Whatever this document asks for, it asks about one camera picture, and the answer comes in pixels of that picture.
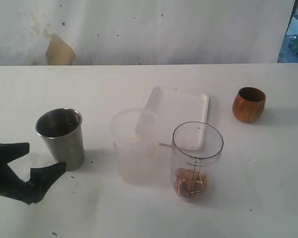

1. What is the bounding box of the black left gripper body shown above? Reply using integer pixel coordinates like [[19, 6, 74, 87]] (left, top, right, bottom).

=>
[[0, 164, 24, 198]]

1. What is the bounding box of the stainless steel cup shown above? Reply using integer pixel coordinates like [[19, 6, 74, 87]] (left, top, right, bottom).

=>
[[35, 108, 85, 171]]

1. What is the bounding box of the wooden pieces pile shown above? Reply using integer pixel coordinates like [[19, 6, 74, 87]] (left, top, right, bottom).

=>
[[173, 168, 210, 200]]

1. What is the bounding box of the brown wooden cup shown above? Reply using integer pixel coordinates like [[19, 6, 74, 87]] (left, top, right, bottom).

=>
[[232, 87, 266, 123]]

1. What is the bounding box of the clear measuring beaker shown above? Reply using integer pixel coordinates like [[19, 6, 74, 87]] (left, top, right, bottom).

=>
[[170, 121, 224, 201]]

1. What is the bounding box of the translucent plastic container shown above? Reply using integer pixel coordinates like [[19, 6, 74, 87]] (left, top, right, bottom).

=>
[[109, 108, 158, 186]]

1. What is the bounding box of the white plastic tray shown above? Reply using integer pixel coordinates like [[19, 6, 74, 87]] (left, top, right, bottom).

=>
[[145, 86, 209, 144]]

